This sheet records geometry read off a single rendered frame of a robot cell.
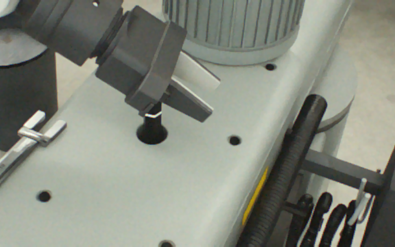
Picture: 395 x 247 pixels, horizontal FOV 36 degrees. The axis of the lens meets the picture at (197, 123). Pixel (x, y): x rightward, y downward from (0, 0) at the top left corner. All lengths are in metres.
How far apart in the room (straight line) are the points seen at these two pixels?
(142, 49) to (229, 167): 0.17
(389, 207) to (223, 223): 0.38
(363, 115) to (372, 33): 0.84
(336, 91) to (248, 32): 0.57
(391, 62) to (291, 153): 3.31
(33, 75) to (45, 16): 2.35
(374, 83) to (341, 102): 2.61
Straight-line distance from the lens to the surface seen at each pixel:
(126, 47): 0.61
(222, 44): 0.81
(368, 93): 3.83
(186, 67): 0.68
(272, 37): 0.82
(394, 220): 1.00
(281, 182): 0.81
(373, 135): 3.58
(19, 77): 2.92
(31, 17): 0.61
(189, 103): 0.64
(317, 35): 1.16
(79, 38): 0.61
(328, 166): 1.08
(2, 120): 3.14
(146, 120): 0.70
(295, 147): 0.85
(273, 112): 0.78
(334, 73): 1.38
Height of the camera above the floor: 2.41
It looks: 45 degrees down
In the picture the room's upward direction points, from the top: 5 degrees clockwise
